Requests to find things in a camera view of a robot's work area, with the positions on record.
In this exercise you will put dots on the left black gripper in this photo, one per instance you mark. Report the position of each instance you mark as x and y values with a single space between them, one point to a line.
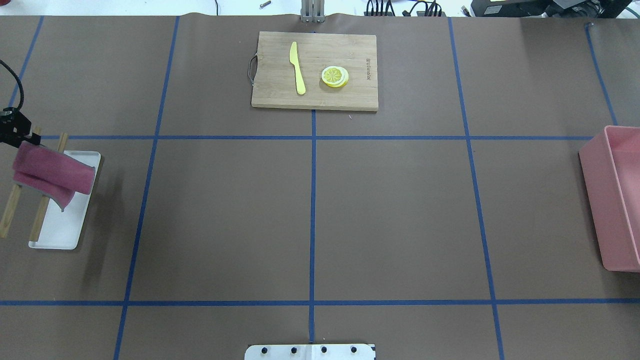
13 128

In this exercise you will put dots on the pink and grey cloth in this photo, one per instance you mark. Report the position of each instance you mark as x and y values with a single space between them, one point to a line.
51 173

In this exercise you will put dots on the outer wooden rack bar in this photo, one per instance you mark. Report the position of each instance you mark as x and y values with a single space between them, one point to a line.
10 209

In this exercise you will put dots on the wooden rack bar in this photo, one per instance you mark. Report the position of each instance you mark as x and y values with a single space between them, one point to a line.
10 209
44 201

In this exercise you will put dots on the inner wooden rack bar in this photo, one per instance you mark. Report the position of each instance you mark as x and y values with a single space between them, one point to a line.
44 201

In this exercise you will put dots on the white rectangular tray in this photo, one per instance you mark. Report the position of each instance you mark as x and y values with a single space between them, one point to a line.
62 228

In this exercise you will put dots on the bamboo cutting board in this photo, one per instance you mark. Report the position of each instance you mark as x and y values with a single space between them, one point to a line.
274 80

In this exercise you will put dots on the yellow plastic knife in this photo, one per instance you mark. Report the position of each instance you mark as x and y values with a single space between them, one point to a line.
300 86

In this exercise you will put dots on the yellow lemon slice toy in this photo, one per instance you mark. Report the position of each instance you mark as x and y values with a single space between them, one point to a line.
335 76

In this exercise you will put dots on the pink plastic bin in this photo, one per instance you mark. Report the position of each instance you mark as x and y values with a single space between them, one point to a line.
610 167

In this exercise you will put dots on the aluminium frame post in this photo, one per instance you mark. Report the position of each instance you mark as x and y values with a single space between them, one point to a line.
312 11

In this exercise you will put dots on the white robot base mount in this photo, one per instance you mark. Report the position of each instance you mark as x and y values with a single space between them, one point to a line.
335 351

